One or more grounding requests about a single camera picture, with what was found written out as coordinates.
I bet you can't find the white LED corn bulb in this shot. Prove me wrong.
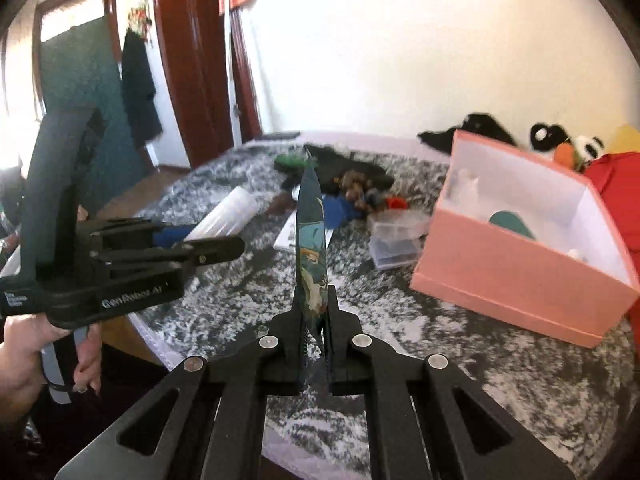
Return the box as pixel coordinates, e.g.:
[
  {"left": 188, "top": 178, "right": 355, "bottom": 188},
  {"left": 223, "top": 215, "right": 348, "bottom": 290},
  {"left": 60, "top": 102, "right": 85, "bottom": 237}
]
[{"left": 184, "top": 186, "right": 259, "bottom": 242}]

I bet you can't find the dark green picture card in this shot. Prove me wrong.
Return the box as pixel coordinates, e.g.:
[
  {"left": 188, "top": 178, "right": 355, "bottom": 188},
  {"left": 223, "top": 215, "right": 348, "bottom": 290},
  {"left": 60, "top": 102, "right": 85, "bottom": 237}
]
[{"left": 294, "top": 164, "right": 329, "bottom": 349}]

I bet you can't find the brown wooden bead bracelet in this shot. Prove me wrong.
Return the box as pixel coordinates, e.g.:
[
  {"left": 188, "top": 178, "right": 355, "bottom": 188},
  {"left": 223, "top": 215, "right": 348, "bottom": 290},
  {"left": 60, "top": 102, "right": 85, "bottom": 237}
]
[{"left": 333, "top": 169, "right": 386, "bottom": 214}]

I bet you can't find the teal glasses case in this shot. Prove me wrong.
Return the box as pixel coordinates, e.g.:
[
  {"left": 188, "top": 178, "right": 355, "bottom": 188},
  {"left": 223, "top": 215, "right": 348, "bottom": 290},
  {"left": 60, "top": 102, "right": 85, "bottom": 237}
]
[{"left": 489, "top": 210, "right": 536, "bottom": 240}]

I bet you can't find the green mesh object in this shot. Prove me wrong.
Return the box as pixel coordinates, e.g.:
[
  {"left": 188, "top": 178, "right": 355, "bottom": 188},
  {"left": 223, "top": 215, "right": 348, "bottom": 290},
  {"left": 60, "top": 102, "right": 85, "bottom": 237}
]
[{"left": 273, "top": 154, "right": 307, "bottom": 174}]

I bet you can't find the blue round disc object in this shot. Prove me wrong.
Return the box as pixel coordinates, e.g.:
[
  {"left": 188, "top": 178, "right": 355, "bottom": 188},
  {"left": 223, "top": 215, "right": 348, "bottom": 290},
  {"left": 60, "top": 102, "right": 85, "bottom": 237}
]
[{"left": 322, "top": 195, "right": 363, "bottom": 230}]

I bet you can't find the person's left hand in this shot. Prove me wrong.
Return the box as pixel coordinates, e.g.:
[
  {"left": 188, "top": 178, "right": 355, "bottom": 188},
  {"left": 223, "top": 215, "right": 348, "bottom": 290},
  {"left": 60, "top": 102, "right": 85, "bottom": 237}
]
[{"left": 1, "top": 314, "right": 102, "bottom": 429}]

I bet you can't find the white printed booklet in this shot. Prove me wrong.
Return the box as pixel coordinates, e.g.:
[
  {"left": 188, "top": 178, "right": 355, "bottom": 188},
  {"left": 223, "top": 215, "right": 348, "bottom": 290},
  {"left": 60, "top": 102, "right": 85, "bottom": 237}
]
[{"left": 273, "top": 212, "right": 333, "bottom": 252}]

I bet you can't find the dark hanging jacket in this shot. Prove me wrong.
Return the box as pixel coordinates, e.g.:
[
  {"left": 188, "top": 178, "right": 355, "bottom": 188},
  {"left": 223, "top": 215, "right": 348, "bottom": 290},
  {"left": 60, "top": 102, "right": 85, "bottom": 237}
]
[{"left": 122, "top": 28, "right": 163, "bottom": 150}]

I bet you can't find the black knit glove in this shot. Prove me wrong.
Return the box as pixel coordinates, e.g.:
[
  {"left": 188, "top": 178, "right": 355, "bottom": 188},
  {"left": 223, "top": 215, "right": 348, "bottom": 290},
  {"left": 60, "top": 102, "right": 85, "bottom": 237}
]
[{"left": 304, "top": 144, "right": 395, "bottom": 195}]

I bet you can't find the clear square plastic box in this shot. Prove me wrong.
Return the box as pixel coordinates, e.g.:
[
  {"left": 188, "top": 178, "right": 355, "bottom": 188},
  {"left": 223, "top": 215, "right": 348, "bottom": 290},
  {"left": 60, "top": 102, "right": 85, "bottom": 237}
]
[{"left": 369, "top": 237, "right": 422, "bottom": 270}]

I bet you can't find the clear oval plastic case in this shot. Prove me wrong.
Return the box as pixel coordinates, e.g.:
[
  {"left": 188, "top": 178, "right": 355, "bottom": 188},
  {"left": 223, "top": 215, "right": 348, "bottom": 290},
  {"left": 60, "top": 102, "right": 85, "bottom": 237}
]
[{"left": 367, "top": 209, "right": 431, "bottom": 242}]

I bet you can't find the pink cardboard box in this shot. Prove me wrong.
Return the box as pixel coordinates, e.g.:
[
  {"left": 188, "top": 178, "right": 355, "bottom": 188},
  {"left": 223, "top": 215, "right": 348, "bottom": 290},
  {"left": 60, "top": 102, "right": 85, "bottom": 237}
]
[{"left": 410, "top": 130, "right": 639, "bottom": 348}]

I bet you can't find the red small toy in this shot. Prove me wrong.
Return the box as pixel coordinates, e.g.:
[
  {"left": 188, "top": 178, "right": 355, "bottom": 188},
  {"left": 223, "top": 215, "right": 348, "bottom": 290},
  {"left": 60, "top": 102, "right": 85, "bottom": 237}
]
[{"left": 385, "top": 196, "right": 409, "bottom": 210}]

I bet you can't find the red backpack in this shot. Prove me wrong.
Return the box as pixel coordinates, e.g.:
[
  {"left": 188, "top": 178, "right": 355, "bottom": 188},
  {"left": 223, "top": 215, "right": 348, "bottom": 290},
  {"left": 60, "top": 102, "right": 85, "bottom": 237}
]
[{"left": 582, "top": 150, "right": 640, "bottom": 281}]

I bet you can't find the panda plush toy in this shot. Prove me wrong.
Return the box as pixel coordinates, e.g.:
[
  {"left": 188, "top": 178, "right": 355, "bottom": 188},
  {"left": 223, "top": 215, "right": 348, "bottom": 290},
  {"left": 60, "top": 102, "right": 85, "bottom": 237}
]
[{"left": 529, "top": 124, "right": 604, "bottom": 172}]

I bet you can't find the black cloth on bed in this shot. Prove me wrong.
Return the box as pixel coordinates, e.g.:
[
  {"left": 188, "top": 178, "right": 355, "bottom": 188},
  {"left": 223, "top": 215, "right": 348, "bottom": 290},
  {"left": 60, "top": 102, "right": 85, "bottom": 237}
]
[{"left": 418, "top": 113, "right": 518, "bottom": 155}]

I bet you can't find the yellow pillow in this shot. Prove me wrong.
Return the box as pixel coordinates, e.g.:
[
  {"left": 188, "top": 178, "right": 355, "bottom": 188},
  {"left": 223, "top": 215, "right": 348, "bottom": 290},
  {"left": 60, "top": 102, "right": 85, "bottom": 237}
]
[{"left": 606, "top": 125, "right": 640, "bottom": 155}]

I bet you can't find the brown wooden door frame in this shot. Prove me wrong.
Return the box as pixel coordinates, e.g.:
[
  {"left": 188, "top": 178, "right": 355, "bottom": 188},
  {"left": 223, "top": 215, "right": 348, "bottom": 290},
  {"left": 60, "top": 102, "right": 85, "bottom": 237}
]
[{"left": 153, "top": 0, "right": 262, "bottom": 168}]

